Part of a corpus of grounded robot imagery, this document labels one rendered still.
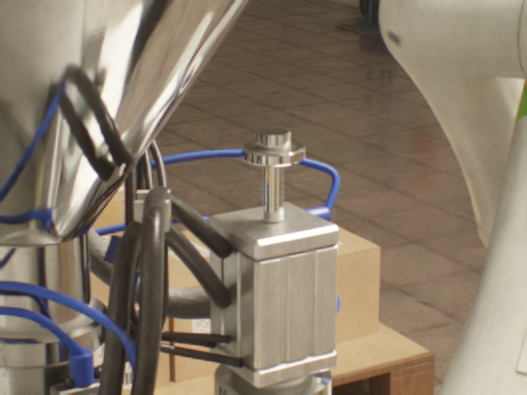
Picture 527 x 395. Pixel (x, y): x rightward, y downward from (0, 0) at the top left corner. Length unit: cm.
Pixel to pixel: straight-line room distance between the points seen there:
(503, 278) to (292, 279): 52
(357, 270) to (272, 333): 304
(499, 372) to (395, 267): 362
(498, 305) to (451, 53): 27
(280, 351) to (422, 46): 69
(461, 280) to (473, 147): 319
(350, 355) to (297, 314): 300
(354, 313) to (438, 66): 244
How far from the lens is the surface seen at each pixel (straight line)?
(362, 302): 372
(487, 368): 112
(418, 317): 431
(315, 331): 66
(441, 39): 129
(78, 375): 59
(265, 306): 64
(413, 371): 367
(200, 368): 351
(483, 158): 147
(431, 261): 480
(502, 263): 115
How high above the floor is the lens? 161
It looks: 17 degrees down
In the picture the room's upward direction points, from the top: straight up
